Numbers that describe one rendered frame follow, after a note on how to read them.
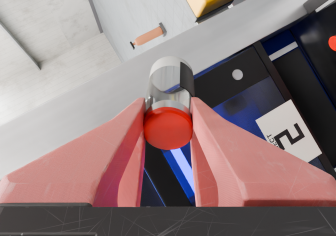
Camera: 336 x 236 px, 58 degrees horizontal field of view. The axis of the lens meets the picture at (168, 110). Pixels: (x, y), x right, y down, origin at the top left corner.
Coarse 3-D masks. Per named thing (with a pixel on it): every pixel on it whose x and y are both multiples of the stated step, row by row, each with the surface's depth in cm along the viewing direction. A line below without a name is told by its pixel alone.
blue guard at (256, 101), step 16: (272, 80) 42; (240, 96) 41; (256, 96) 41; (272, 96) 42; (224, 112) 41; (240, 112) 41; (256, 112) 41; (256, 128) 41; (176, 160) 39; (176, 176) 39; (192, 176) 39; (192, 192) 39
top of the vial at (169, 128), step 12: (156, 108) 12; (168, 108) 11; (144, 120) 12; (156, 120) 12; (168, 120) 12; (180, 120) 12; (144, 132) 12; (156, 132) 12; (168, 132) 12; (180, 132) 12; (156, 144) 12; (168, 144) 12; (180, 144) 12
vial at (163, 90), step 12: (168, 60) 14; (180, 60) 15; (156, 72) 14; (168, 72) 14; (192, 72) 15; (156, 84) 13; (168, 84) 13; (156, 96) 12; (168, 96) 12; (180, 96) 12; (180, 108) 12
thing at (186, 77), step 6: (180, 66) 14; (186, 66) 14; (180, 72) 14; (186, 72) 14; (180, 78) 13; (186, 78) 14; (192, 78) 14; (180, 84) 13; (186, 84) 13; (192, 84) 14; (192, 90) 13; (192, 96) 13
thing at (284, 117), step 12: (276, 108) 41; (288, 108) 42; (264, 120) 41; (276, 120) 41; (288, 120) 41; (300, 120) 42; (264, 132) 41; (276, 132) 41; (276, 144) 41; (288, 144) 41; (300, 144) 41; (312, 144) 41; (300, 156) 41; (312, 156) 41
